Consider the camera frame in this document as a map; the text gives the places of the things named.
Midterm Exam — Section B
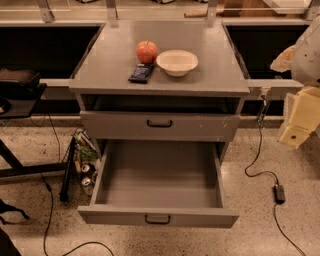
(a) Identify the red apple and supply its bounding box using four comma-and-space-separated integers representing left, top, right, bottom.
136, 41, 158, 64

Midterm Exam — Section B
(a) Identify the black side table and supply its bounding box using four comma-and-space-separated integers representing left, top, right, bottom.
0, 84, 76, 202

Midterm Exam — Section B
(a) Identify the upper soda can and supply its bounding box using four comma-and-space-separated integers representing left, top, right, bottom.
81, 164, 92, 173

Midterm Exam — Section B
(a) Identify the soda can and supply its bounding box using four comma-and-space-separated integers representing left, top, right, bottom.
81, 164, 92, 173
81, 177, 93, 196

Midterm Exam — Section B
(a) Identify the closed grey upper drawer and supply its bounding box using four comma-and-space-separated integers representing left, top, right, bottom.
80, 111, 240, 142

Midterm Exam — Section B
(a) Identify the white paper bowl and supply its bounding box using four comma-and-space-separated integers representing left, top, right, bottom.
156, 50, 198, 77

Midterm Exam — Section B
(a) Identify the green snack bags pile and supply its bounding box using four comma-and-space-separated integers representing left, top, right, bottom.
74, 130, 98, 163

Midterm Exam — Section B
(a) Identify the lower soda can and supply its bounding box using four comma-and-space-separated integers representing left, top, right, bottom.
81, 177, 93, 196

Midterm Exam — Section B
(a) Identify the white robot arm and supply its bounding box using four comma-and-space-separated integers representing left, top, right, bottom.
270, 17, 320, 148

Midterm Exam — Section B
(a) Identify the dark blue snack bag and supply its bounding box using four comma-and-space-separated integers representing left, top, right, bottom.
128, 64, 154, 84

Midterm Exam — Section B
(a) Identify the black power adapter with cable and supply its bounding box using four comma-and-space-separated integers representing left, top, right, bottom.
244, 95, 307, 256

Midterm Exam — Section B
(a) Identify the grey drawer cabinet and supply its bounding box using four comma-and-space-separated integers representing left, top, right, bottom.
70, 20, 249, 156

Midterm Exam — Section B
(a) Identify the open grey lower drawer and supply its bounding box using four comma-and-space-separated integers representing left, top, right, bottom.
78, 141, 239, 228

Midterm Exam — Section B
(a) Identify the black cable on floor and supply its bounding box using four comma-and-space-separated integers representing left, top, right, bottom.
29, 113, 116, 256

